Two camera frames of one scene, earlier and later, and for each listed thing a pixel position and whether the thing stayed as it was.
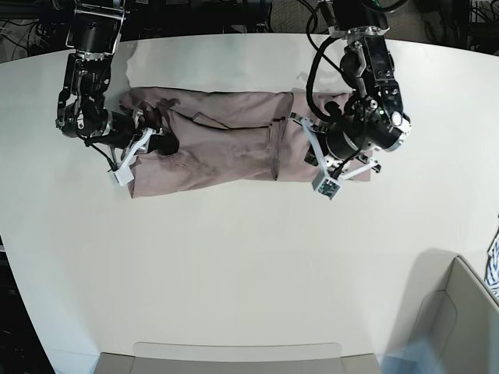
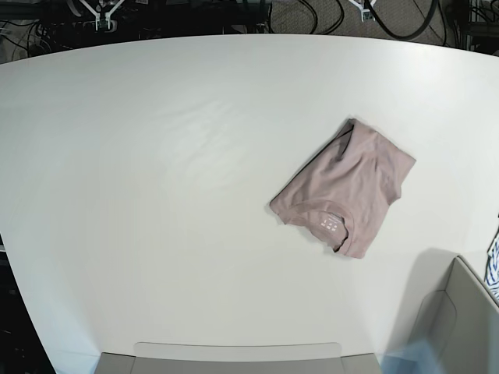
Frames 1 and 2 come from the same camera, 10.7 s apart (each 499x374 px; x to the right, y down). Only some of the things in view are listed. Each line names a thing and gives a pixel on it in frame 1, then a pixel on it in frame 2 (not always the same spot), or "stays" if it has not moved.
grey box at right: x=450 y=305 stays
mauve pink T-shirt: x=231 y=139 → x=342 y=195
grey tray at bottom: x=182 y=358 stays
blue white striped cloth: x=492 y=266 stays
